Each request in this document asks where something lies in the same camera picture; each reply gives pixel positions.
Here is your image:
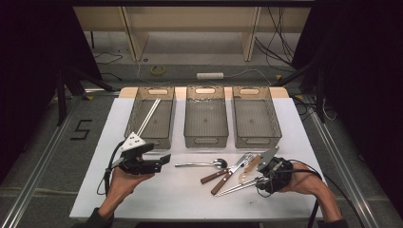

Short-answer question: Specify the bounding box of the hand-held gripper black cable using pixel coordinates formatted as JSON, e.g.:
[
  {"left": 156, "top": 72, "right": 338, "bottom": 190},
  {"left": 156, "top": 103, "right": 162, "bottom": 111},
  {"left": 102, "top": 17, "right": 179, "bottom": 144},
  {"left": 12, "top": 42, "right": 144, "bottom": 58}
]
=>
[
  {"left": 275, "top": 160, "right": 365, "bottom": 228},
  {"left": 96, "top": 142, "right": 125, "bottom": 196}
]

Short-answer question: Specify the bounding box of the black metal stand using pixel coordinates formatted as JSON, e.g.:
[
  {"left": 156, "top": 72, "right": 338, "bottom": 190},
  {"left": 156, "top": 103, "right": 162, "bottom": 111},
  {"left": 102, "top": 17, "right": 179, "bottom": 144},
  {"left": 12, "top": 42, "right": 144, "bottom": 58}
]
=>
[
  {"left": 56, "top": 65, "right": 116, "bottom": 127},
  {"left": 272, "top": 58, "right": 327, "bottom": 124}
]

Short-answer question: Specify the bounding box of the right hand-held gripper black cable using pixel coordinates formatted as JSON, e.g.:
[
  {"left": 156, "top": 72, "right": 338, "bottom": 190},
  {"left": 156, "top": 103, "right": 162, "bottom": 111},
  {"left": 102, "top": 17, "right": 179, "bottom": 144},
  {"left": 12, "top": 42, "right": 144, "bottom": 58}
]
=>
[{"left": 275, "top": 160, "right": 365, "bottom": 228}]

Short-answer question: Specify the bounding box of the person's right hand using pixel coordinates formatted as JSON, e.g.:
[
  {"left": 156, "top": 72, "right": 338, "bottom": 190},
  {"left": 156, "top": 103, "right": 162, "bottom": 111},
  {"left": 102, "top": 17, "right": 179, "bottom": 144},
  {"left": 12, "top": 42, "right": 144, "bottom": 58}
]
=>
[{"left": 278, "top": 161, "right": 328, "bottom": 196}]

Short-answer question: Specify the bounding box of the pair of metal chopsticks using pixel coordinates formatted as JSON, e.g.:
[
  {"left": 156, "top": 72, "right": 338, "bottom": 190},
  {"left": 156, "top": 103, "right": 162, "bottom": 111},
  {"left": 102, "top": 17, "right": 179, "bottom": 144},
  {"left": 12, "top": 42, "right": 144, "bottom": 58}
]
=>
[
  {"left": 138, "top": 99, "right": 162, "bottom": 137},
  {"left": 136, "top": 98, "right": 160, "bottom": 137}
]

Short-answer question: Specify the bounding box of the beige wooden desk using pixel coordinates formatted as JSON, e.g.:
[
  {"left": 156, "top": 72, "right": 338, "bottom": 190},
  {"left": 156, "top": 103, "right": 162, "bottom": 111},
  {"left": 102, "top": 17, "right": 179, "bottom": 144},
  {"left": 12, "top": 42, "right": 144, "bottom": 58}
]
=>
[{"left": 73, "top": 6, "right": 312, "bottom": 63}]

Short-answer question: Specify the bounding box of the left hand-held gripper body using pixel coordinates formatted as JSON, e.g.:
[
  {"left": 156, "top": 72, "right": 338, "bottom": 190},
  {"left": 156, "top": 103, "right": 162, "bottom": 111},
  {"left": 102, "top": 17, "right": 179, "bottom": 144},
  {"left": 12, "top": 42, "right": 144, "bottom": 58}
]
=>
[{"left": 117, "top": 131, "right": 163, "bottom": 176}]

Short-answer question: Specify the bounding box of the black curtain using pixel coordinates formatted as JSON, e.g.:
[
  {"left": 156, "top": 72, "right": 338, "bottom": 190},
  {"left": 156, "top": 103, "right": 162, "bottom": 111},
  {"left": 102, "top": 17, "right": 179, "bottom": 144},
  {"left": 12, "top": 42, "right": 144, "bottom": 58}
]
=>
[
  {"left": 0, "top": 0, "right": 103, "bottom": 184},
  {"left": 291, "top": 0, "right": 403, "bottom": 219}
]

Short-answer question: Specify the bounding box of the transparent grey plastic bin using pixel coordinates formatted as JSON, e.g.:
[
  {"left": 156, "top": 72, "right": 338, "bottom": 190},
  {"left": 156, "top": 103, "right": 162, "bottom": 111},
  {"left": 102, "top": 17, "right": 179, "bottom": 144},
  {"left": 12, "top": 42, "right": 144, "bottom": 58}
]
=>
[
  {"left": 232, "top": 85, "right": 283, "bottom": 150},
  {"left": 183, "top": 85, "right": 230, "bottom": 149},
  {"left": 124, "top": 86, "right": 177, "bottom": 150}
]

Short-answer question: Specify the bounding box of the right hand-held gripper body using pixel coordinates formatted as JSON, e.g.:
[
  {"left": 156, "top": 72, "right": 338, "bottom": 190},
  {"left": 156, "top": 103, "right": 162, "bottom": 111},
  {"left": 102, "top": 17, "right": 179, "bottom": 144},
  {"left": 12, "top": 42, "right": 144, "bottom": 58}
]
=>
[{"left": 256, "top": 145, "right": 295, "bottom": 195}]

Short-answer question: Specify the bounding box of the thin black floor cable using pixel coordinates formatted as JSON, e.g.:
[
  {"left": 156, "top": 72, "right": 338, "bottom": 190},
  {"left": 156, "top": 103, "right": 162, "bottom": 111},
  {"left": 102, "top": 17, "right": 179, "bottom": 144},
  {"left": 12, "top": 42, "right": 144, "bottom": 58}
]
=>
[
  {"left": 100, "top": 71, "right": 124, "bottom": 82},
  {"left": 93, "top": 51, "right": 124, "bottom": 67}
]

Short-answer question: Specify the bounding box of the long aluminium floor rail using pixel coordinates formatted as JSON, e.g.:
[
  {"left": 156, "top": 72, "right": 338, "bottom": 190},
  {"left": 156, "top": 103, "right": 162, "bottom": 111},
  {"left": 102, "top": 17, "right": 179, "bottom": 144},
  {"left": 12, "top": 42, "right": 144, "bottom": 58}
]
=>
[
  {"left": 308, "top": 107, "right": 381, "bottom": 228},
  {"left": 0, "top": 94, "right": 84, "bottom": 228}
]

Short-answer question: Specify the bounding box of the long metal spoon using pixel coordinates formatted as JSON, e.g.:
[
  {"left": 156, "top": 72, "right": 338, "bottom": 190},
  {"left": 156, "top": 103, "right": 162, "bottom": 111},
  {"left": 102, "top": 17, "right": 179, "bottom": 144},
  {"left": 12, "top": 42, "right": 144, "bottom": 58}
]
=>
[{"left": 174, "top": 158, "right": 228, "bottom": 170}]

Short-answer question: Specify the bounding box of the white power cable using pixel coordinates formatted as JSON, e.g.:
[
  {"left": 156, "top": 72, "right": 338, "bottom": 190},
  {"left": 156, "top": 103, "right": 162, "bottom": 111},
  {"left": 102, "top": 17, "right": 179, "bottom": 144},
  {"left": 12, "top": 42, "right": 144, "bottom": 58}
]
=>
[{"left": 136, "top": 58, "right": 273, "bottom": 87}]

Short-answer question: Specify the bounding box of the wooden-handled knife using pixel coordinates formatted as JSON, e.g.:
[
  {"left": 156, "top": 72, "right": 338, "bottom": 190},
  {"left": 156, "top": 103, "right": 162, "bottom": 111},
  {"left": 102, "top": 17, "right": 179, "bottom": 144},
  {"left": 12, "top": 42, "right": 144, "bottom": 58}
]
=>
[{"left": 210, "top": 152, "right": 251, "bottom": 196}]

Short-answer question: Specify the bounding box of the wooden handled fork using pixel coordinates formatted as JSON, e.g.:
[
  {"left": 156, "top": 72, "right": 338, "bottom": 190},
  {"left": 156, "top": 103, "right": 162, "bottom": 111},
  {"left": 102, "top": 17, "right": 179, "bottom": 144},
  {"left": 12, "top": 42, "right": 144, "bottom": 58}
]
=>
[{"left": 200, "top": 155, "right": 255, "bottom": 185}]

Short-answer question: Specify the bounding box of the white table mat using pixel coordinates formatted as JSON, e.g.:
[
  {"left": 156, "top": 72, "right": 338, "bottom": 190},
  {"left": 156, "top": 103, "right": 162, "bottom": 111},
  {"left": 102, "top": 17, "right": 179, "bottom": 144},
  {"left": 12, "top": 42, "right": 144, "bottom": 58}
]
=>
[{"left": 69, "top": 96, "right": 341, "bottom": 221}]

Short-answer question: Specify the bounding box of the left hand-held gripper black cable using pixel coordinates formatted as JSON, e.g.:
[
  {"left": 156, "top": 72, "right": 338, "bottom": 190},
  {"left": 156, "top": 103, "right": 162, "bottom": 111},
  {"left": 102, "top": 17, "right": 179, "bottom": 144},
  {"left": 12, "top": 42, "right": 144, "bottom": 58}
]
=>
[{"left": 96, "top": 142, "right": 125, "bottom": 196}]

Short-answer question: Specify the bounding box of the person's left hand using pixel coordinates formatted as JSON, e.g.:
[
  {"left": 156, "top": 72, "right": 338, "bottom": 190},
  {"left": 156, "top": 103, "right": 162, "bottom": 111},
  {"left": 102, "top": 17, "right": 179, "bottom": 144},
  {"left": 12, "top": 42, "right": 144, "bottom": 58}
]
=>
[{"left": 106, "top": 165, "right": 156, "bottom": 208}]

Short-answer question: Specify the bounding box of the white power strip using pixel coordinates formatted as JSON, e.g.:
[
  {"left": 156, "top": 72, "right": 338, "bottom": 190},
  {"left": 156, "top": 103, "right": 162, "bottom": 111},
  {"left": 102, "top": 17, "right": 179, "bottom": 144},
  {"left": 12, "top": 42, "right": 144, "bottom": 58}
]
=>
[{"left": 196, "top": 72, "right": 225, "bottom": 81}]

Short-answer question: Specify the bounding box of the yellow tape roll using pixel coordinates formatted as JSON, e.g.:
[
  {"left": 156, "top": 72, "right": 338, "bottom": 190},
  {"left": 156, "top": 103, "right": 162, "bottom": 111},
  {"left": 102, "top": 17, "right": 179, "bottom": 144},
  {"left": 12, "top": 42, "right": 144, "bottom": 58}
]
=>
[{"left": 149, "top": 65, "right": 166, "bottom": 77}]

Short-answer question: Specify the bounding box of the bundle of black cables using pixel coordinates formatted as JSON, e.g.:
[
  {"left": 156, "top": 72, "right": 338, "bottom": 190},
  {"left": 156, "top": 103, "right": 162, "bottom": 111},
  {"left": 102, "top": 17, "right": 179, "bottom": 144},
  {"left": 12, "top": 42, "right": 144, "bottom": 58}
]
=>
[{"left": 255, "top": 7, "right": 297, "bottom": 69}]

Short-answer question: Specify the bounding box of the short aluminium floor rail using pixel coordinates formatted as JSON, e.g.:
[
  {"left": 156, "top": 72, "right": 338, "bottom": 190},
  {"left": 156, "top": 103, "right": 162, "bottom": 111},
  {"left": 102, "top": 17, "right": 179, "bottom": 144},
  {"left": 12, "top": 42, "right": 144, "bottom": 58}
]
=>
[{"left": 83, "top": 87, "right": 122, "bottom": 96}]

